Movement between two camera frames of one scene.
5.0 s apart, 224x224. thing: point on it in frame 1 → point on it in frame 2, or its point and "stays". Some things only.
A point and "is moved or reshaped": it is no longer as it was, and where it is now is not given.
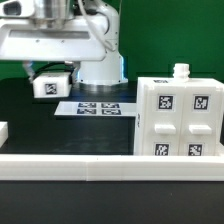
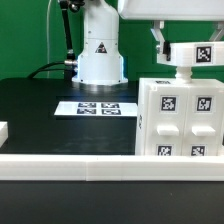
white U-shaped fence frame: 62,167 stays
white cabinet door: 201,120 is moved or reshaped
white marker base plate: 97,108 stays
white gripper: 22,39 → 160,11
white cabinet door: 162,120 is moved or reshaped
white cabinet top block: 50,85 → 194,54
